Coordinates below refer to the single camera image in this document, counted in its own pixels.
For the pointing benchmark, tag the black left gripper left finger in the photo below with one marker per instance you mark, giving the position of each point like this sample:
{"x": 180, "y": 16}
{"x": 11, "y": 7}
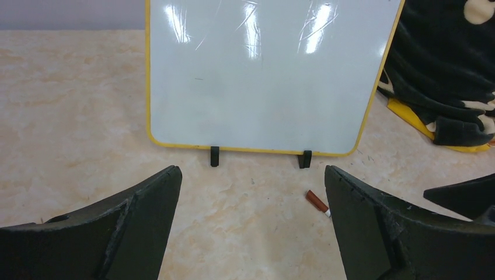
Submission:
{"x": 123, "y": 236}

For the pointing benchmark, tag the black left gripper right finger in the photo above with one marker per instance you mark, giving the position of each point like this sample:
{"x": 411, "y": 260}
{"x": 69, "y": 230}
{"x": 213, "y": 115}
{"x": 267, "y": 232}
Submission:
{"x": 381, "y": 236}

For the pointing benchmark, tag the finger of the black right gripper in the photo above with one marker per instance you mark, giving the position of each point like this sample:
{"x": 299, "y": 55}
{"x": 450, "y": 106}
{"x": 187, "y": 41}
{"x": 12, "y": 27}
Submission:
{"x": 473, "y": 199}

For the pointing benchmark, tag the red marker cap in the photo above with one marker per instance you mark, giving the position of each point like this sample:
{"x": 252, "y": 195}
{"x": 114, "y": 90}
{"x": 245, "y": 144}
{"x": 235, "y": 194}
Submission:
{"x": 317, "y": 203}

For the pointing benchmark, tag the black whiteboard stand right foot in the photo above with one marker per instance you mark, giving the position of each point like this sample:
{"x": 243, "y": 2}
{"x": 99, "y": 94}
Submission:
{"x": 304, "y": 160}

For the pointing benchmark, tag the yellow framed whiteboard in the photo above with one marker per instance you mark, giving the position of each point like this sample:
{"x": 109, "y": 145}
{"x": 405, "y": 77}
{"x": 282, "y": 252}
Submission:
{"x": 264, "y": 76}

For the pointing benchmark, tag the yellow cloth under blanket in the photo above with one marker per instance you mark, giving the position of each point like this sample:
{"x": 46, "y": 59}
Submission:
{"x": 407, "y": 114}

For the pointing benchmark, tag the black floral blanket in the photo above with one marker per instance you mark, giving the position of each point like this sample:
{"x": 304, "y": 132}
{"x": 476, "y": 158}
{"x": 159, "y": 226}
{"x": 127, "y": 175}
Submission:
{"x": 441, "y": 66}

